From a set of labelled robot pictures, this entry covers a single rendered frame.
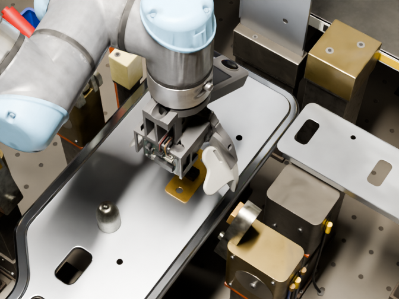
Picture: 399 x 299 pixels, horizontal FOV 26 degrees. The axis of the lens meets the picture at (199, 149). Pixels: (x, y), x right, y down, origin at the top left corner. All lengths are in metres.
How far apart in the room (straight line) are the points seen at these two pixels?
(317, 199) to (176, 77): 0.38
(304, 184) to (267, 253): 0.16
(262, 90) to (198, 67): 0.39
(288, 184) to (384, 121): 0.46
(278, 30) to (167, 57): 0.45
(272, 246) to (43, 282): 0.30
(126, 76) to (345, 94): 0.32
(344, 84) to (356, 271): 0.37
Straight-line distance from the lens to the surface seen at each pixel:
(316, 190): 1.24
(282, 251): 1.12
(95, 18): 0.90
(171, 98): 0.96
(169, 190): 1.20
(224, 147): 1.08
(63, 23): 0.89
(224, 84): 1.06
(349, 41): 1.29
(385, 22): 1.37
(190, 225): 1.18
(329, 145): 1.26
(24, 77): 0.85
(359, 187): 1.23
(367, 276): 1.50
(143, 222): 1.19
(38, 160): 1.61
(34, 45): 0.87
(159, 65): 0.92
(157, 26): 0.87
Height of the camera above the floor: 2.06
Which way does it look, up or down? 59 degrees down
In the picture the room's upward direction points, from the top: straight up
